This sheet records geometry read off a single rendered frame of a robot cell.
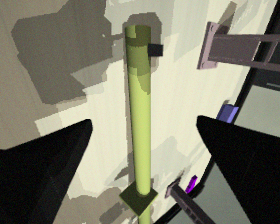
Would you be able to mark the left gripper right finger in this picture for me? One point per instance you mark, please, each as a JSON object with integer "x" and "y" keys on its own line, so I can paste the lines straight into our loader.
{"x": 250, "y": 162}

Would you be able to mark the dark blue rectangular block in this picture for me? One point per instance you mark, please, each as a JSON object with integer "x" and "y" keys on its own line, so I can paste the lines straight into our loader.
{"x": 227, "y": 113}

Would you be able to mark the purple flat block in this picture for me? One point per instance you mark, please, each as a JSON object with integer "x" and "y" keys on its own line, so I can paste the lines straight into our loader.
{"x": 191, "y": 184}

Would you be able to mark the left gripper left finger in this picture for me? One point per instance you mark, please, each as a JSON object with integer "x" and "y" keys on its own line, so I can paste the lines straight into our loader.
{"x": 35, "y": 176}

